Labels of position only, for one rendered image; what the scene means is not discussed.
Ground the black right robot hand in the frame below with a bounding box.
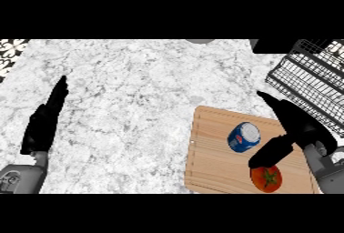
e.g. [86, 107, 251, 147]
[247, 90, 339, 169]

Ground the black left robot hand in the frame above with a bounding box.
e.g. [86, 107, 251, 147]
[20, 75, 70, 156]

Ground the blue and white can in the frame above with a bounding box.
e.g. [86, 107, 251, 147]
[226, 121, 262, 154]

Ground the wooden cutting board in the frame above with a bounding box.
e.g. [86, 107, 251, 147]
[184, 105, 322, 195]

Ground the red tomato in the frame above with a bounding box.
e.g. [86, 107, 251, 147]
[250, 165, 284, 194]

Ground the black and white patterned panel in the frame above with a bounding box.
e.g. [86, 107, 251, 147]
[0, 38, 31, 84]

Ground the black appliance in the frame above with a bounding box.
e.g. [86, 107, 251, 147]
[248, 38, 336, 55]

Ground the grey round object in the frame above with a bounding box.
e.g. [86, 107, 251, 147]
[185, 38, 217, 46]

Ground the black wire tiered basket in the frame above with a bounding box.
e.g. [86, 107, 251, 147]
[265, 38, 344, 138]

